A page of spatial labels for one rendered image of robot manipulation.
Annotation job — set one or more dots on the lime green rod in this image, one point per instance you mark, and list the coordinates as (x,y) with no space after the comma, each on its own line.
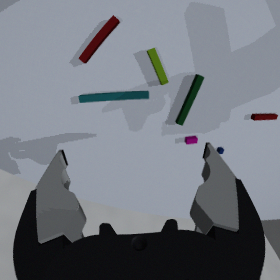
(157,66)

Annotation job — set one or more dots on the dark red rod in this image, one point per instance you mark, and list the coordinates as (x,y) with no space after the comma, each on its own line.
(99,39)
(264,116)

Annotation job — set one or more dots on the small dark blue block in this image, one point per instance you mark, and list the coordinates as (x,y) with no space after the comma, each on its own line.
(220,150)

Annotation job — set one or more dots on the small magenta block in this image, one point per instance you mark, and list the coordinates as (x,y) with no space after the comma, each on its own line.
(191,140)

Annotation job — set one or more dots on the dark green rod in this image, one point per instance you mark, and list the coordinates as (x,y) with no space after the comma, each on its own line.
(196,84)

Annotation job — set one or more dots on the turquoise rod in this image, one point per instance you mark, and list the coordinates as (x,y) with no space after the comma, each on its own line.
(114,96)

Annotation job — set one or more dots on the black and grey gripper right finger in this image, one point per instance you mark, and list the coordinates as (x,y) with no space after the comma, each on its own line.
(222,209)

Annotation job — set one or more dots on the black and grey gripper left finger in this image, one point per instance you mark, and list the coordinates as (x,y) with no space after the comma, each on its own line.
(52,219)

